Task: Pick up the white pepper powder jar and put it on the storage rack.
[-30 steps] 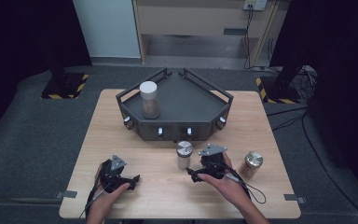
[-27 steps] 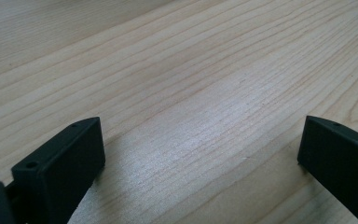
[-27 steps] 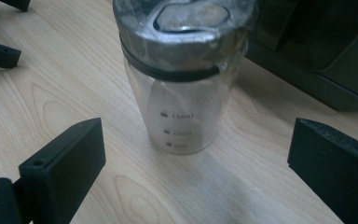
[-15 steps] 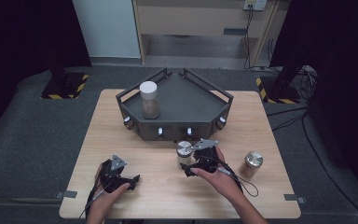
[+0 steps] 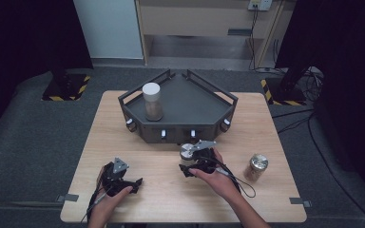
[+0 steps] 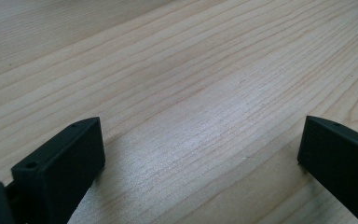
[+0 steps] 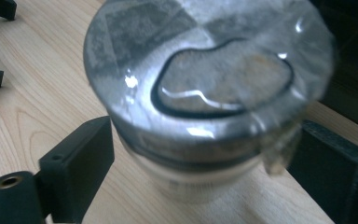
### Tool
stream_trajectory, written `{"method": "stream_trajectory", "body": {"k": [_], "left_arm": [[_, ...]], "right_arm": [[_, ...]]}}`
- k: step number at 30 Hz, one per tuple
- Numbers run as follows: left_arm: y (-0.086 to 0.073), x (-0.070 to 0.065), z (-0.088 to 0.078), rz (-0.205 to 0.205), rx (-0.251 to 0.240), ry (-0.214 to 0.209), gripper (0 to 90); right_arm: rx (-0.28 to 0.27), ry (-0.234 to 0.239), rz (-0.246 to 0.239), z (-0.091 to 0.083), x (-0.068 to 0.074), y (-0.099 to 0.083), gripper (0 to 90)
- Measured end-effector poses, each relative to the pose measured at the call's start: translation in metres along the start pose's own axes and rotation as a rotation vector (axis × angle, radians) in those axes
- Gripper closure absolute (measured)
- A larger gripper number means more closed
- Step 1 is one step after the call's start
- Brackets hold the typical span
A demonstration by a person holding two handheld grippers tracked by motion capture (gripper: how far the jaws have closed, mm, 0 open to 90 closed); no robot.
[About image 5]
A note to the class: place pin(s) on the person's left hand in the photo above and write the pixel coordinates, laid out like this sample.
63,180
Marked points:
106,205

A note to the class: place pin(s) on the white wall socket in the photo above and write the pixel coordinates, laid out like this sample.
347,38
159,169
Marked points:
259,4

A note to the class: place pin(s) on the dark grey corner rack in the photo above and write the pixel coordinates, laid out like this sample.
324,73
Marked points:
190,101

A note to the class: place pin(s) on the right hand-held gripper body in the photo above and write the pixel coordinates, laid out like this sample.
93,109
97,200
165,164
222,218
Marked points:
204,158

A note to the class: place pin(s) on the silver lid glass jar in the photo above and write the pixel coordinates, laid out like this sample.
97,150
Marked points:
186,150

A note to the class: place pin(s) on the black curtain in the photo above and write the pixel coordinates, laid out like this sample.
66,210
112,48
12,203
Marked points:
345,63
22,47

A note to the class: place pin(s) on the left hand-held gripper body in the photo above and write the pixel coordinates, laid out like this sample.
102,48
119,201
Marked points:
114,180

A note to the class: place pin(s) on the person's right hand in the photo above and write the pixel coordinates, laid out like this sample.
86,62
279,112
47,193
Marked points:
220,183

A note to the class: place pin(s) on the gold lid glass jar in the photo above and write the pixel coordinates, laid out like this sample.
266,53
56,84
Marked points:
256,166

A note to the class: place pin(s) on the light wooden cabinet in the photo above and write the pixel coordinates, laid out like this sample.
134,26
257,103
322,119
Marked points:
199,19

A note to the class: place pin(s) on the white board panel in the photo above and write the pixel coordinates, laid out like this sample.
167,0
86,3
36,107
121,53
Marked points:
111,28

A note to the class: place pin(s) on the white lid glass jar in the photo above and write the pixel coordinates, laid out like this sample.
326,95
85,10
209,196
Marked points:
152,91

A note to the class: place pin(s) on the grey metal bracket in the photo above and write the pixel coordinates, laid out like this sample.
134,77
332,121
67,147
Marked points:
299,202
68,198

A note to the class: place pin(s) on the black stand with striped base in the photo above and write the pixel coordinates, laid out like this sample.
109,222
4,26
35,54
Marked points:
65,88
285,91

